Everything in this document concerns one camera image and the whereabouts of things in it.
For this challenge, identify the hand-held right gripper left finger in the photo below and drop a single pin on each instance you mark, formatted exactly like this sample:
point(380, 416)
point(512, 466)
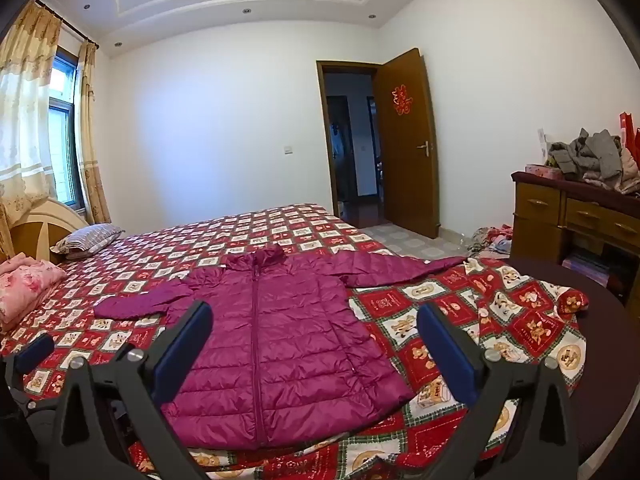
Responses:
point(182, 347)

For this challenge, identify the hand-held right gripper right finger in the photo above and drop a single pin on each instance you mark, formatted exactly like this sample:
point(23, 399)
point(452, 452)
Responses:
point(447, 355)

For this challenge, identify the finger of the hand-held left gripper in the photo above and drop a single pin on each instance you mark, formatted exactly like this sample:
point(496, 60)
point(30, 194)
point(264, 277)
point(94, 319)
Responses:
point(32, 355)

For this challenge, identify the magenta puffer jacket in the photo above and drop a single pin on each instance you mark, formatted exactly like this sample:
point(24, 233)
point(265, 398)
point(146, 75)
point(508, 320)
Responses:
point(280, 335)

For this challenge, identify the heap of clothes on floor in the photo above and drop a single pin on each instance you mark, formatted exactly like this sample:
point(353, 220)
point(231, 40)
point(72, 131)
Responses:
point(487, 242)

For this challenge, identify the pile of grey clothes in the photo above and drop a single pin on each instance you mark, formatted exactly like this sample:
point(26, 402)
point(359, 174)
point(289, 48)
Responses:
point(590, 155)

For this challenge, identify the pink floral quilt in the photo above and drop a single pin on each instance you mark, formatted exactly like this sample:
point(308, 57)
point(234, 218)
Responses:
point(25, 285)

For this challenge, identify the red bear-print blanket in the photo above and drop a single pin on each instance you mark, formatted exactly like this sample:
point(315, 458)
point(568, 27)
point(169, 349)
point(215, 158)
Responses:
point(165, 260)

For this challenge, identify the wooden bed headboard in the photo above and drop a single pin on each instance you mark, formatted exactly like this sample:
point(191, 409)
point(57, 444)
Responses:
point(30, 240)

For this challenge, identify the striped pillow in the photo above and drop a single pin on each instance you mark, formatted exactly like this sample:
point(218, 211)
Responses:
point(85, 240)

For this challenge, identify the pink flat box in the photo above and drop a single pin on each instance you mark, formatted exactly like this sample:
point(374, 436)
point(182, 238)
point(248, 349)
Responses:
point(585, 267)

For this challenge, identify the brown wooden drawer desk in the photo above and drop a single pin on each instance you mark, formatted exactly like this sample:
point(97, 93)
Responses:
point(537, 210)

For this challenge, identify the brown wooden door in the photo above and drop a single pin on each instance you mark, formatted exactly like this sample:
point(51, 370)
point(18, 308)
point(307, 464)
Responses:
point(405, 185)

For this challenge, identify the pink floral box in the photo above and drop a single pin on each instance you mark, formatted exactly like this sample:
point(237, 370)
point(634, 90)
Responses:
point(542, 171)

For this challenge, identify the window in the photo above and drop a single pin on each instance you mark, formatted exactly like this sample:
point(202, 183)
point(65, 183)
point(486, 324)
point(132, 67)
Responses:
point(62, 125)

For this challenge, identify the clear plastic packet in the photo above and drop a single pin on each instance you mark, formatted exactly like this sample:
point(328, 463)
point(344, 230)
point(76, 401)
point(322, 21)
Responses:
point(542, 140)

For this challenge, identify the red paper door decoration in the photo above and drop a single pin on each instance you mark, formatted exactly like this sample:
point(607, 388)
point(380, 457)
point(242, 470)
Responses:
point(399, 100)

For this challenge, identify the tall red gift bag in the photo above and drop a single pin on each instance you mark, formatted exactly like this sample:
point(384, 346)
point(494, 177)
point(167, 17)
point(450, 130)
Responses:
point(626, 132)

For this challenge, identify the brown door frame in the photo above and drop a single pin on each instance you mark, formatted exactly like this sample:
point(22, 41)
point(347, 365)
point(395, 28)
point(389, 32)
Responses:
point(326, 135)

